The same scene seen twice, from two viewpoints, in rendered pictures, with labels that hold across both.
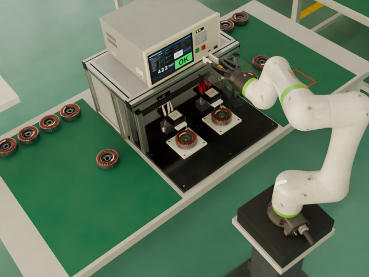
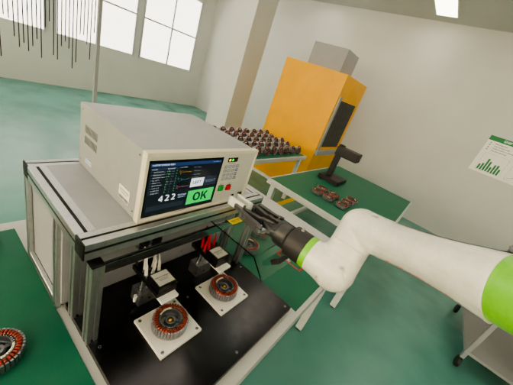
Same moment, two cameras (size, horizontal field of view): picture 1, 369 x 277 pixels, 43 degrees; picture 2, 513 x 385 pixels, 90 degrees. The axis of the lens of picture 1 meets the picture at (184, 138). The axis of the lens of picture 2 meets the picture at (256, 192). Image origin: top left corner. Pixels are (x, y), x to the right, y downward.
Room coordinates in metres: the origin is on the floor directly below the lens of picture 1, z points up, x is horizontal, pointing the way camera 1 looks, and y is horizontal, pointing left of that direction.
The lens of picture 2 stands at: (1.04, 0.11, 1.56)
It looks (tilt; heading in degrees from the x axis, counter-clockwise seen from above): 24 degrees down; 336
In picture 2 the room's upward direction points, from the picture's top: 20 degrees clockwise
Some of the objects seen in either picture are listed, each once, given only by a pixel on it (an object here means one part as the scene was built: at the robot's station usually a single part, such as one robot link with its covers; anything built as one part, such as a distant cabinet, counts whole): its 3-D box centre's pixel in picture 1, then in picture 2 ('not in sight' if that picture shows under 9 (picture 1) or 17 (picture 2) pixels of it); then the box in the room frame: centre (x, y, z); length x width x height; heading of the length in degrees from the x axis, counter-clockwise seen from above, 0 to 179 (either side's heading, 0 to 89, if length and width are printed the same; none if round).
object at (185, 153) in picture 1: (186, 142); (169, 325); (1.60, -0.01, 0.78); 0.15 x 0.15 x 0.01; 35
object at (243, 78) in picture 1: (245, 84); (297, 245); (1.55, -0.29, 1.18); 0.09 x 0.06 x 0.12; 125
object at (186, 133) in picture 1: (186, 139); (170, 320); (1.60, -0.01, 0.80); 0.11 x 0.11 x 0.04
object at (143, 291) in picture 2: (168, 125); (145, 290); (1.72, 0.07, 0.80); 0.08 x 0.05 x 0.06; 125
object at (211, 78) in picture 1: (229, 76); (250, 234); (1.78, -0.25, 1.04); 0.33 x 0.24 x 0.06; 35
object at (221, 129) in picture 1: (221, 120); (222, 292); (1.74, -0.21, 0.78); 0.15 x 0.15 x 0.01; 35
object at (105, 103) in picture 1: (106, 103); (45, 239); (1.81, 0.39, 0.91); 0.28 x 0.03 x 0.32; 35
